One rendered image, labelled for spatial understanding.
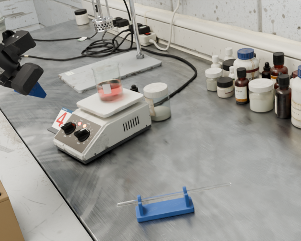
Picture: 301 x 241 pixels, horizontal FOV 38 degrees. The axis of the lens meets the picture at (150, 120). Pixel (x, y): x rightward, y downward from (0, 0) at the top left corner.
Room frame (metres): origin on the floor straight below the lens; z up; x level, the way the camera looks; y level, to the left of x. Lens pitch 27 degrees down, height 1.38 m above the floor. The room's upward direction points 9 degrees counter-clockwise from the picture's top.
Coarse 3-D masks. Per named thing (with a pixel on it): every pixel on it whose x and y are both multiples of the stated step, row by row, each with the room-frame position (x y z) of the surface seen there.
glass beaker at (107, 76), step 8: (96, 64) 0.96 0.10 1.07; (104, 64) 0.96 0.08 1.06; (112, 64) 0.95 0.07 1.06; (96, 72) 0.91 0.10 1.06; (104, 72) 0.90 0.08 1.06; (112, 72) 0.90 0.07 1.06; (96, 80) 0.91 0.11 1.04; (104, 80) 0.90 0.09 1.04; (112, 80) 0.90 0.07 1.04; (120, 80) 0.92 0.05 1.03; (104, 88) 0.90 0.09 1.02; (112, 88) 0.90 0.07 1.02; (120, 88) 0.91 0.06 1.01; (104, 96) 0.90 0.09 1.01; (112, 96) 0.90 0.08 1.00; (120, 96) 0.91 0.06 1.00
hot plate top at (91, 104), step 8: (96, 96) 0.95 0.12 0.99; (128, 96) 0.92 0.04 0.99; (136, 96) 0.91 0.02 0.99; (80, 104) 0.92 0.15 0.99; (88, 104) 0.91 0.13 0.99; (96, 104) 0.91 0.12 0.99; (104, 104) 0.90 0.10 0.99; (112, 104) 0.89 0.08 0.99; (120, 104) 0.88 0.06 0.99; (128, 104) 0.88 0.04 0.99; (96, 112) 0.87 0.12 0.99; (104, 112) 0.85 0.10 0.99; (112, 112) 0.85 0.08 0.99
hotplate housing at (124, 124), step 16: (80, 112) 0.92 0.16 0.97; (128, 112) 0.88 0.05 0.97; (144, 112) 0.90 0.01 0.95; (112, 128) 0.84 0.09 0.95; (128, 128) 0.87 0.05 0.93; (144, 128) 0.90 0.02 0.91; (64, 144) 0.85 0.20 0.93; (96, 144) 0.81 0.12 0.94; (112, 144) 0.84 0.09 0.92; (80, 160) 0.81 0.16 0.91
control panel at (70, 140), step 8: (72, 120) 0.90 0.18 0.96; (80, 120) 0.89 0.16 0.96; (88, 120) 0.87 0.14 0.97; (80, 128) 0.87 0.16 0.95; (88, 128) 0.85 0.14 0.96; (96, 128) 0.84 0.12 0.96; (56, 136) 0.89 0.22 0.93; (64, 136) 0.87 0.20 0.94; (72, 136) 0.86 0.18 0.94; (72, 144) 0.83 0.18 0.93; (80, 144) 0.82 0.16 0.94; (80, 152) 0.80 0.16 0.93
